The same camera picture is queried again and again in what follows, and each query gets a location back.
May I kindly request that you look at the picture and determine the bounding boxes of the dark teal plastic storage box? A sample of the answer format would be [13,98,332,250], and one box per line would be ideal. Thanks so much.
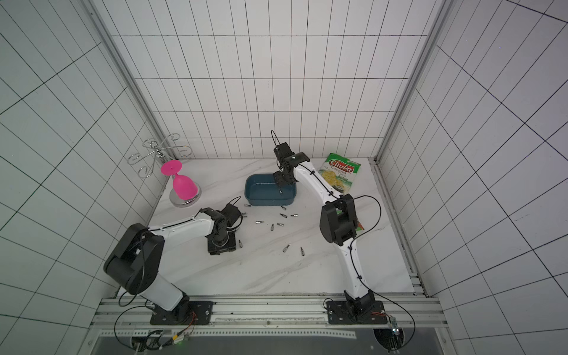
[244,174,297,206]

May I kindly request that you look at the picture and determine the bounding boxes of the chrome wire glass rack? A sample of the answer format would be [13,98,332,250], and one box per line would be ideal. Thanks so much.
[127,132,192,208]

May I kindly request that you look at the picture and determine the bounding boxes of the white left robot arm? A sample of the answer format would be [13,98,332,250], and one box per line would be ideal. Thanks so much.
[104,204,243,313]

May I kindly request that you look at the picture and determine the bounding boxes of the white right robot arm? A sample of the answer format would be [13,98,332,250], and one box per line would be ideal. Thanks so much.
[273,142,376,317]

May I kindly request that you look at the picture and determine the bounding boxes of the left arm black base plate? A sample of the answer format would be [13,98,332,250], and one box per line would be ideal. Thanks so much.
[149,299,214,326]

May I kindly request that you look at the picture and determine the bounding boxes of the green Chuba cassava chips bag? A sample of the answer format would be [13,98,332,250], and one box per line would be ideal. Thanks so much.
[319,153,361,195]

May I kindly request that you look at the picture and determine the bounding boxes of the pink plastic wine glass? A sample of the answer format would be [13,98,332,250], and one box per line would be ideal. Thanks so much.
[161,160,199,201]

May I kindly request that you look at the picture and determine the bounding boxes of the aluminium rail frame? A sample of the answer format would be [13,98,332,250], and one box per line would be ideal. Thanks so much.
[79,275,456,354]

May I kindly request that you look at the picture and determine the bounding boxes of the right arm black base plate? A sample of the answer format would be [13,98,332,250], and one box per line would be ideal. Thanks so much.
[323,299,388,325]

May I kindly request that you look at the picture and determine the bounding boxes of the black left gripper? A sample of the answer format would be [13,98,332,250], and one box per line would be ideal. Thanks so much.
[206,230,236,256]

